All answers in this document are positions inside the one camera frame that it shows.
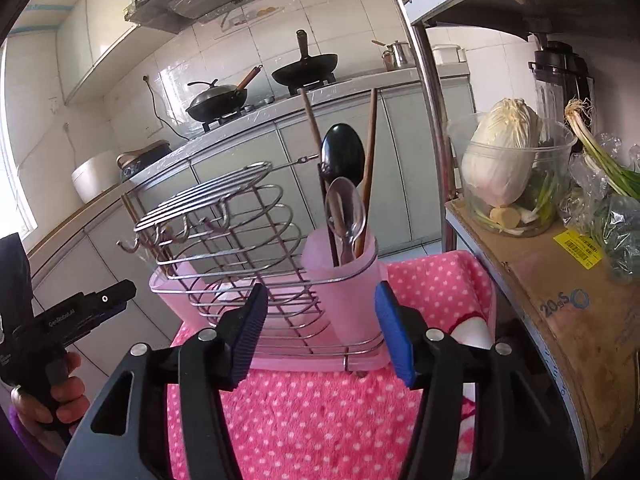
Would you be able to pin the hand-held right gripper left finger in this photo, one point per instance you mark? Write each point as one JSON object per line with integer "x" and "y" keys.
{"x": 250, "y": 332}

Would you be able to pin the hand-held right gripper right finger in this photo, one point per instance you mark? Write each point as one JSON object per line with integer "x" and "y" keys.
{"x": 395, "y": 335}

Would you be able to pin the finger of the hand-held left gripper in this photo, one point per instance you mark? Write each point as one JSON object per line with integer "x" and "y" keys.
{"x": 117, "y": 295}

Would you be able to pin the pink plastic utensil cup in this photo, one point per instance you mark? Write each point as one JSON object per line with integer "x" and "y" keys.
{"x": 170, "y": 290}
{"x": 350, "y": 300}

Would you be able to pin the metal spoon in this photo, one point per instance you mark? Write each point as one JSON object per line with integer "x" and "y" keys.
{"x": 347, "y": 210}

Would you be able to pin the black plastic spoon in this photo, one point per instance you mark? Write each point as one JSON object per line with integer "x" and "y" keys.
{"x": 342, "y": 152}

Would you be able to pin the person's left hand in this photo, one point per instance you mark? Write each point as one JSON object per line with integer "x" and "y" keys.
{"x": 71, "y": 395}

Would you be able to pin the pink plastic drip tray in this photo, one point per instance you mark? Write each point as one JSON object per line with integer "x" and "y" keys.
{"x": 300, "y": 360}

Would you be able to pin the pink polka dot towel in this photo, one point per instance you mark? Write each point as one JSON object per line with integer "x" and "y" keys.
{"x": 310, "y": 425}

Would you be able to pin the white rice cooker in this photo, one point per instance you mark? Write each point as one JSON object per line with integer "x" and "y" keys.
{"x": 97, "y": 177}

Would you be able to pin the black induction cooker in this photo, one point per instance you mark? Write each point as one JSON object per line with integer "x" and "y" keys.
{"x": 147, "y": 157}

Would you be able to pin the window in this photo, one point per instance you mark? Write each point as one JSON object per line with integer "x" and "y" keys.
{"x": 12, "y": 185}

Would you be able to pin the ginger piece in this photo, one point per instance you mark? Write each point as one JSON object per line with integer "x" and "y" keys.
{"x": 505, "y": 217}

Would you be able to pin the kitchen counter cabinets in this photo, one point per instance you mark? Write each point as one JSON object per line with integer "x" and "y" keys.
{"x": 410, "y": 160}

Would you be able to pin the brown cardboard box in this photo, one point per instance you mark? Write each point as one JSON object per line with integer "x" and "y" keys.
{"x": 575, "y": 340}

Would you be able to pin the green onions in container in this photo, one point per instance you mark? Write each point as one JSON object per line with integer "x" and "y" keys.
{"x": 542, "y": 200}

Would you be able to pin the gas stove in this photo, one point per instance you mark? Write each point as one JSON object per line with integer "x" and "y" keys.
{"x": 225, "y": 121}

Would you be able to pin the napa cabbage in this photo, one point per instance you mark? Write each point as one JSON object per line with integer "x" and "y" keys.
{"x": 500, "y": 155}

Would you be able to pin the dark wok lid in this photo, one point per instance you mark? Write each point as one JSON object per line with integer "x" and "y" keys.
{"x": 212, "y": 94}

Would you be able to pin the clear plastic container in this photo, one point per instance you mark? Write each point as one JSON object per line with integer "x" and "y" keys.
{"x": 555, "y": 160}

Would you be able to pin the steel shelf rack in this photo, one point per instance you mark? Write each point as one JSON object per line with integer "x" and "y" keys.
{"x": 430, "y": 100}

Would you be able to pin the plastic bag of greens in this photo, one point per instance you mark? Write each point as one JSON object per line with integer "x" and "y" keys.
{"x": 615, "y": 230}

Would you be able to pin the green onion bunch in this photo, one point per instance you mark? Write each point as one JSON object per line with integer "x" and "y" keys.
{"x": 595, "y": 150}

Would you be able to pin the white lidded container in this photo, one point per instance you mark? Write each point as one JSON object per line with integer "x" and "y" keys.
{"x": 447, "y": 55}

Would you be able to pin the black blender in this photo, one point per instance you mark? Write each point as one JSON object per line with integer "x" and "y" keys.
{"x": 560, "y": 75}

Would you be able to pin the white wall cabinet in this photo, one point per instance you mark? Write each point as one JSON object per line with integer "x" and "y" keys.
{"x": 95, "y": 45}

